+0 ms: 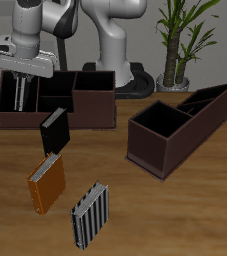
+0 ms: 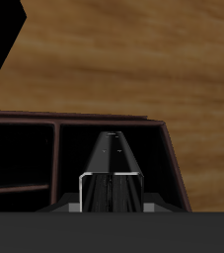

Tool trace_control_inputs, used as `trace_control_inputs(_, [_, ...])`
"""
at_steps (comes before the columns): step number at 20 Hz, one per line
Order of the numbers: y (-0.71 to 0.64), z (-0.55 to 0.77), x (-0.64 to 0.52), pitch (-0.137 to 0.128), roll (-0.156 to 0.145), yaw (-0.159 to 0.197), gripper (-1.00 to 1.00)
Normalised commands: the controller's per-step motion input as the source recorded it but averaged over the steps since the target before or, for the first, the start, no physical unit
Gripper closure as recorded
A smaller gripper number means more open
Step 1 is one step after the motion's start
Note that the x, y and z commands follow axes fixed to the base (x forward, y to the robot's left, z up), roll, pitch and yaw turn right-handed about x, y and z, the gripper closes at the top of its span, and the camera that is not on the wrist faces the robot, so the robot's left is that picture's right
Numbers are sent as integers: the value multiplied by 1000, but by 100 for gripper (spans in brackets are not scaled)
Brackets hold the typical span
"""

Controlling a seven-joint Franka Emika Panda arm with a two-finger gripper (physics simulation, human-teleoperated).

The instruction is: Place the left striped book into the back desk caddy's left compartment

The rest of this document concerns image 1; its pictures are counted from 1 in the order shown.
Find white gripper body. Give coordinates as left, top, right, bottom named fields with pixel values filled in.
left=0, top=49, right=58, bottom=80

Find black white striped book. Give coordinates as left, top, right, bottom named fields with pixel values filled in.
left=69, top=180, right=110, bottom=251
left=14, top=75, right=32, bottom=113

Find dark brown desk caddy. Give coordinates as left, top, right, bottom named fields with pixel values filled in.
left=124, top=80, right=227, bottom=183
left=0, top=69, right=118, bottom=131

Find orange book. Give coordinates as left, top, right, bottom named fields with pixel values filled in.
left=26, top=151, right=67, bottom=216

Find green pot plant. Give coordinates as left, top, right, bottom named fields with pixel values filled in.
left=154, top=0, right=221, bottom=94

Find flat black base plate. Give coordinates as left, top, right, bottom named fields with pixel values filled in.
left=81, top=61, right=156, bottom=100

